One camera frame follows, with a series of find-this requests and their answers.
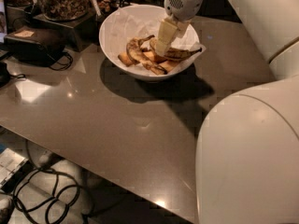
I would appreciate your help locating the brown spotted left banana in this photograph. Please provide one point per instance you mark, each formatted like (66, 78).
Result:
(134, 52)

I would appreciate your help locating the yellow banana underneath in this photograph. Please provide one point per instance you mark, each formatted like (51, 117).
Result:
(124, 58)

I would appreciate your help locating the white ceramic bowl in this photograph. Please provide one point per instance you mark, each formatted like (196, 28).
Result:
(141, 22)

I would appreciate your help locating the yellow banana at right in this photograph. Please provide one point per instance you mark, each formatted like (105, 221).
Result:
(169, 65)

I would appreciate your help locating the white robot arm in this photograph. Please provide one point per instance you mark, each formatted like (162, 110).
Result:
(247, 154)

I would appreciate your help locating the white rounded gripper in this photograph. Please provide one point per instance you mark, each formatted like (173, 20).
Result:
(184, 6)

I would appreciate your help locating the black box device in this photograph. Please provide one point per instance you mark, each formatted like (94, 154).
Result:
(36, 46)

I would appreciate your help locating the spotted brown ripe banana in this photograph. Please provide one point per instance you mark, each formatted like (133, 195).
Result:
(173, 54)

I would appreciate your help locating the white box on floor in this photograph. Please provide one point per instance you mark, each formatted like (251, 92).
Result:
(12, 168)

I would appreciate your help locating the dark metal jar stand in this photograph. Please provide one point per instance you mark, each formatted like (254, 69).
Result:
(78, 34)

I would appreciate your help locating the glass jar of nuts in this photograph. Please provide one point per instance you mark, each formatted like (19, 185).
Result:
(63, 10)

